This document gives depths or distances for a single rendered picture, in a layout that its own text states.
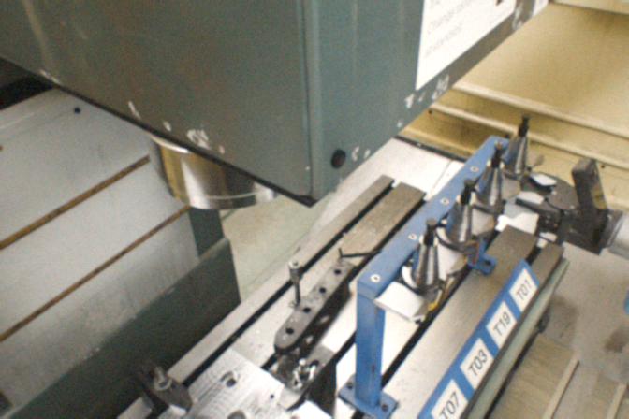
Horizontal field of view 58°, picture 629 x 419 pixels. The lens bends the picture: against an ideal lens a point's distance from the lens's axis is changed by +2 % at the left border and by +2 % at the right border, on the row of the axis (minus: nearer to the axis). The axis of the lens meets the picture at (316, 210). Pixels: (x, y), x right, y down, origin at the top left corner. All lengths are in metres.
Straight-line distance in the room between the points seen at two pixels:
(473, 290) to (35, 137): 0.90
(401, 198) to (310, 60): 1.21
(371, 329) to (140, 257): 0.53
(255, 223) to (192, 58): 1.58
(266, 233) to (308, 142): 1.56
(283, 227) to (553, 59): 0.95
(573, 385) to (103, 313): 1.01
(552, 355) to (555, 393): 0.11
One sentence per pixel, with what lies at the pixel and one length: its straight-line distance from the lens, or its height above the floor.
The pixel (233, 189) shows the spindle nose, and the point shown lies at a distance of 0.50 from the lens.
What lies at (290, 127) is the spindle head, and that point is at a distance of 0.30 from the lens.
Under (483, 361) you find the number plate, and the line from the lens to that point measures 1.13.
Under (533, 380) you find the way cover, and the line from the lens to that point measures 1.37.
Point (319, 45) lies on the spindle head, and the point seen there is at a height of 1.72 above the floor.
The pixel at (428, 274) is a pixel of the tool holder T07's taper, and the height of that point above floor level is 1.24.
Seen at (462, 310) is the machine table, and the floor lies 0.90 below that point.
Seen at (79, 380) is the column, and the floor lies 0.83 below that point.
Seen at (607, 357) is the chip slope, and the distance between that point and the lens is 1.50.
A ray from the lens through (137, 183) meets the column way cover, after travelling 1.11.
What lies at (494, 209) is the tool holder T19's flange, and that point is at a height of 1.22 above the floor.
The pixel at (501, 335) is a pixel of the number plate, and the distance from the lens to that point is 1.17.
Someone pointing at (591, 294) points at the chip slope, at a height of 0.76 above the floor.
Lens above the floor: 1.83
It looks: 41 degrees down
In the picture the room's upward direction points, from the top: 2 degrees counter-clockwise
